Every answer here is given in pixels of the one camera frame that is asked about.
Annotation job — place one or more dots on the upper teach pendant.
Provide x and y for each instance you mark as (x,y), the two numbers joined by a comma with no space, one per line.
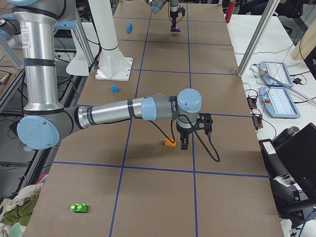
(277,70)

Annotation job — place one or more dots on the crumpled cloth pile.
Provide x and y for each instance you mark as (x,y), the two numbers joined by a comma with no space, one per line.
(19,209)

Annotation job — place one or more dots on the purple trapezoid toy block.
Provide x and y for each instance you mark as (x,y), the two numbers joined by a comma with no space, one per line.
(175,29)

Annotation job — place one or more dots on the long blue toy block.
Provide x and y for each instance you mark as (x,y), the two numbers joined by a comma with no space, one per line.
(129,27)

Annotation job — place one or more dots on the red cylinder bottle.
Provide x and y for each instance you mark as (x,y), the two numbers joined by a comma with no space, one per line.
(230,10)

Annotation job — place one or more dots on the orange trapezoid toy block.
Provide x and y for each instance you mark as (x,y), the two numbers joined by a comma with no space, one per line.
(170,143)

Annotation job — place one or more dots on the black monitor stand device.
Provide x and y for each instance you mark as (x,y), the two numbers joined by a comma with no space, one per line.
(290,160)

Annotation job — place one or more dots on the teach pendant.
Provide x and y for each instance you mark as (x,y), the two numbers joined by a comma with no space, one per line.
(277,70)
(278,103)

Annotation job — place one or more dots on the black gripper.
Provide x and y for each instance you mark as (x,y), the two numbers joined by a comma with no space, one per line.
(183,131)
(174,14)

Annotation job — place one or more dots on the green toy block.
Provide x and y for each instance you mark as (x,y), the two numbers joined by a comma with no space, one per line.
(79,207)

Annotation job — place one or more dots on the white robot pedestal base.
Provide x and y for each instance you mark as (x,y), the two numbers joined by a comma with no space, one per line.
(112,63)

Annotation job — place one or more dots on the lower teach pendant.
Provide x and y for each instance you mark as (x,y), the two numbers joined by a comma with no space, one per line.
(278,103)

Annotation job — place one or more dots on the aluminium frame post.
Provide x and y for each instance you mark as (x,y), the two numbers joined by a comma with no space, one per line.
(265,19)

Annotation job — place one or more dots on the small blue toy block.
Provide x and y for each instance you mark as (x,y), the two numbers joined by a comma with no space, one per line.
(114,88)

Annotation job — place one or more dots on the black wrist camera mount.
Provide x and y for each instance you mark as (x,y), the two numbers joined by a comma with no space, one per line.
(204,122)
(181,10)

